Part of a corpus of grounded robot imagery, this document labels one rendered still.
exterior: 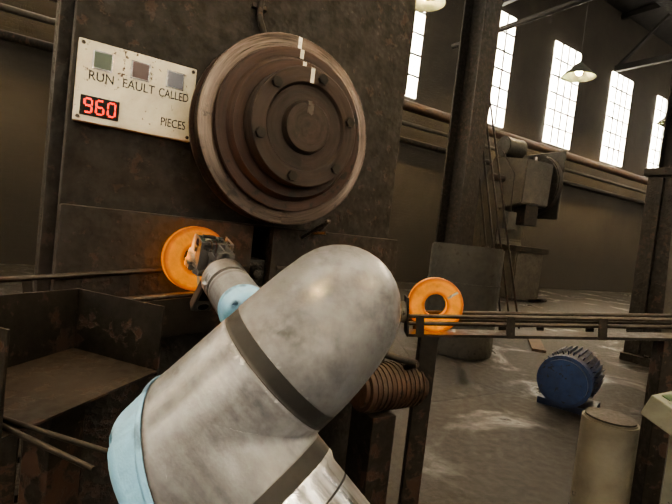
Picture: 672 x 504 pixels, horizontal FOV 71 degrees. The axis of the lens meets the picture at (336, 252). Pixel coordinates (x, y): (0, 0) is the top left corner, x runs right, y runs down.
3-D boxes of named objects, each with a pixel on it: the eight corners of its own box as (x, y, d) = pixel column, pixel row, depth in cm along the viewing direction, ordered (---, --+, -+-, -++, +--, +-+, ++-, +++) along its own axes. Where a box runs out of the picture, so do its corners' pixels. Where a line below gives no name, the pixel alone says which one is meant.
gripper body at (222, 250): (227, 235, 107) (245, 255, 97) (220, 270, 109) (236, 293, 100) (193, 232, 103) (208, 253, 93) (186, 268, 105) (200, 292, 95)
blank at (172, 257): (158, 226, 110) (161, 227, 107) (223, 224, 118) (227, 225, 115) (161, 292, 111) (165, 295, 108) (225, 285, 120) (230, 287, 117)
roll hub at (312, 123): (237, 177, 109) (250, 54, 107) (338, 194, 124) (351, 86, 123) (246, 177, 104) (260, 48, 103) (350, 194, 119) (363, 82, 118)
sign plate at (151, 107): (71, 120, 106) (78, 39, 105) (187, 142, 120) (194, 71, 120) (72, 118, 104) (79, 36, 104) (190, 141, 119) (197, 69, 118)
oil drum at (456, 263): (404, 342, 403) (416, 238, 399) (453, 340, 435) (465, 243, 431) (456, 362, 353) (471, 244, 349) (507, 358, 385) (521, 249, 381)
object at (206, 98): (180, 213, 113) (199, 12, 110) (343, 231, 138) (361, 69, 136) (187, 213, 107) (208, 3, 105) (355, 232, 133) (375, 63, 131)
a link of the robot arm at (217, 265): (246, 307, 97) (199, 307, 91) (238, 297, 100) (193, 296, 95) (255, 267, 94) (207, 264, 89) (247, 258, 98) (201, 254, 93)
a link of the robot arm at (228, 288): (249, 352, 86) (212, 322, 80) (228, 318, 96) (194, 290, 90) (287, 315, 87) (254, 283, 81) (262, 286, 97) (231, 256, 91)
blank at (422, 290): (424, 340, 136) (426, 343, 132) (396, 294, 135) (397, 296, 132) (471, 312, 135) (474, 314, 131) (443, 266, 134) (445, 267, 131)
